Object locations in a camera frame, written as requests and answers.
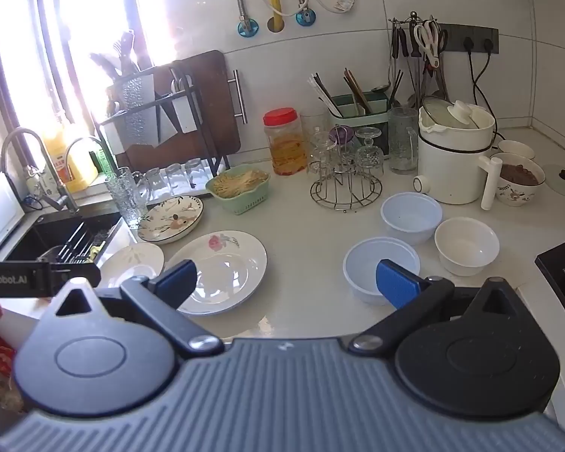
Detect dark chopsticks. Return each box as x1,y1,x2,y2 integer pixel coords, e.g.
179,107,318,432
387,70,404,107

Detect white electric cooking pot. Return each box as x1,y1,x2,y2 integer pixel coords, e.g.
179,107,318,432
413,100,503,212

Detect white countertop appliance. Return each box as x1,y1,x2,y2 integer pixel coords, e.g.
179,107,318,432
0,172,25,256

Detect white handled scissors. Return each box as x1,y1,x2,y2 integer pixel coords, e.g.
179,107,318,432
414,20,441,69

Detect clear drinking glass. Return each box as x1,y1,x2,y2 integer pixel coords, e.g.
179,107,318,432
310,128,340,176

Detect black induction cooktop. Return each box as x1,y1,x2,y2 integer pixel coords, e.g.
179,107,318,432
535,233,565,298

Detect cut crystal goblet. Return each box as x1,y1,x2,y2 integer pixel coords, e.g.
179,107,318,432
356,127,385,177

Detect tall clear glass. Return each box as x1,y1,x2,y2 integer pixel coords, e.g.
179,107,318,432
300,112,331,151

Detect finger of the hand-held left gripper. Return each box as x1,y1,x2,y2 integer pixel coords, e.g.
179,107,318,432
49,262,101,296

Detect small white bowl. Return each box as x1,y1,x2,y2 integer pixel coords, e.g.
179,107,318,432
498,140,536,161

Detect black power cable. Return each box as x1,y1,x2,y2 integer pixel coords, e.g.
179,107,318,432
464,38,500,151
471,38,500,142

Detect black knife rack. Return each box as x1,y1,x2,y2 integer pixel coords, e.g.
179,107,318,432
99,63,230,184

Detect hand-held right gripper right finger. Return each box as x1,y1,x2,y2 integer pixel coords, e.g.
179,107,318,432
347,259,522,357

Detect red lid plastic jar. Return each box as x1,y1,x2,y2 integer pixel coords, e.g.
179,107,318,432
264,108,308,176

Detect small steel faucet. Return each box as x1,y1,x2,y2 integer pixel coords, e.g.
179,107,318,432
65,136,118,176

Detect textured glass pitcher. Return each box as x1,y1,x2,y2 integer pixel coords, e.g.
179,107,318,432
388,107,421,174

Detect dark framed window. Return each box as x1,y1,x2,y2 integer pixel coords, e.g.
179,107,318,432
0,0,180,161

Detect dark wall outlet strip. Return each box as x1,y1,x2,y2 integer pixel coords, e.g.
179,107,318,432
437,23,499,55

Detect red printed clothing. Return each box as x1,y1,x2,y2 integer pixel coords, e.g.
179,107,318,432
0,332,20,377

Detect pale utensil handles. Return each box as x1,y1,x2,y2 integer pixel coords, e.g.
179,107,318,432
308,73,344,118

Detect deer print plate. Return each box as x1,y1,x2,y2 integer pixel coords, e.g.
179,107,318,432
138,195,204,244

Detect dark knife handles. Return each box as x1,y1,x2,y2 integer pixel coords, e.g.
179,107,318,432
89,31,141,80

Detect wire glass drying rack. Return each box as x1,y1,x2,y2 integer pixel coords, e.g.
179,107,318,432
309,125,383,209

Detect black sink dish rack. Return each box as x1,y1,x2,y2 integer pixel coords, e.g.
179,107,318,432
38,221,107,264

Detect hanging utensil rack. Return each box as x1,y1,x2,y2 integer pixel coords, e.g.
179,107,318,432
388,12,450,110

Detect white ceramic bowl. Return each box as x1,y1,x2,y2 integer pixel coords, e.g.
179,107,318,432
434,217,500,276

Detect green bottle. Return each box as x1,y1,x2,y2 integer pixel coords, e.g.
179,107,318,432
90,148,118,178

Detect wooden chopsticks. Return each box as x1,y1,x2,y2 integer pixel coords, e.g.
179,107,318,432
343,68,374,115

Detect textured cutlery holder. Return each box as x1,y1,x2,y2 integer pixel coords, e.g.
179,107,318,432
106,74,157,125

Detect green basket of sprouts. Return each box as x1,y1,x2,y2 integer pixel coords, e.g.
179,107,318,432
206,165,270,215

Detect leaf print plate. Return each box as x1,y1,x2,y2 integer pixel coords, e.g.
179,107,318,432
96,243,165,289

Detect patterned bowl with brown food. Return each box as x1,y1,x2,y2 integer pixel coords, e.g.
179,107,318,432
492,152,545,207

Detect green utensil holder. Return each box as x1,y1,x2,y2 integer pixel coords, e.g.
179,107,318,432
328,93,389,151

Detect black sink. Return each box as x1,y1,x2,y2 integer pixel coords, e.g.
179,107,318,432
5,212,123,264

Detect wooden cutting board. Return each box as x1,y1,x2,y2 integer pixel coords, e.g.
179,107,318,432
118,50,248,171

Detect textured glass mug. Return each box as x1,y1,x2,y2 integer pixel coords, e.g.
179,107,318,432
106,167,150,230

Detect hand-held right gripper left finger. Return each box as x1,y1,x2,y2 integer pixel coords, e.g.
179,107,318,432
51,259,225,359

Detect large flower print plate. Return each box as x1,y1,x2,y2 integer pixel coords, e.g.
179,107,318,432
168,231,267,316

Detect tall steel faucet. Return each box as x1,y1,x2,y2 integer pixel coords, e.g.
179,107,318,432
2,127,79,214

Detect yellow detergent bottle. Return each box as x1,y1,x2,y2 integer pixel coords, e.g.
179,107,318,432
42,122,99,193

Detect pale blue plastic bowl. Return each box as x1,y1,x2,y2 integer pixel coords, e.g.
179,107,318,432
380,192,443,246
343,238,422,308

